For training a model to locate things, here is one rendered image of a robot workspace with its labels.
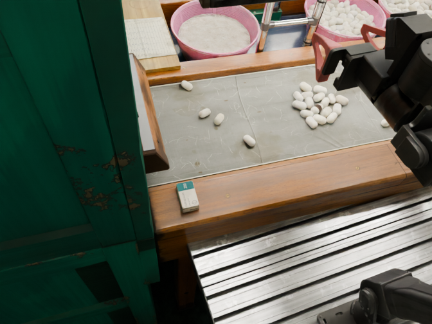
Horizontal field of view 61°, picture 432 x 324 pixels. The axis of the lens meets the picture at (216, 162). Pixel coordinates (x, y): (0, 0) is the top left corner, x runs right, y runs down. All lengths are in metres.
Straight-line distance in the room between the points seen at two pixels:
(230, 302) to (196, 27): 0.80
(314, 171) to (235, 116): 0.25
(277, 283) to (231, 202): 0.20
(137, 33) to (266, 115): 0.43
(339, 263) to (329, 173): 0.20
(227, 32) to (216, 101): 0.30
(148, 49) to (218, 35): 0.24
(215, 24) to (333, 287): 0.83
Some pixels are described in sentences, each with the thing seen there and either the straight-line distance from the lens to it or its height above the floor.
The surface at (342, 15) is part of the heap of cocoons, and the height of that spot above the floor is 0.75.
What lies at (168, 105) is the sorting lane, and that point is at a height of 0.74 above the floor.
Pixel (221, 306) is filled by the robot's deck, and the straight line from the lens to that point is 0.79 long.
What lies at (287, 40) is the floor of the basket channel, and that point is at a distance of 1.32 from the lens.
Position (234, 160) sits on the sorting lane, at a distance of 0.86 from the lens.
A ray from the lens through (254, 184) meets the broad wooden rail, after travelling 0.80.
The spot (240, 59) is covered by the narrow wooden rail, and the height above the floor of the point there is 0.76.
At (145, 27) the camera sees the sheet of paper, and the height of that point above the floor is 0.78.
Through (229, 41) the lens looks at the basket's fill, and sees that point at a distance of 1.18.
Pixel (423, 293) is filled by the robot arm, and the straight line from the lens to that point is 0.68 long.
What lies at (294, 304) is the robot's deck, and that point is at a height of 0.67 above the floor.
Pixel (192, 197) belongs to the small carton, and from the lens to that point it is 0.75.
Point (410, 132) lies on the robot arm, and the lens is 0.54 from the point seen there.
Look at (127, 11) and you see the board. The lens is 1.19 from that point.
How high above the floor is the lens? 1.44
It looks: 56 degrees down
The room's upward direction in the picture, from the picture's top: 8 degrees clockwise
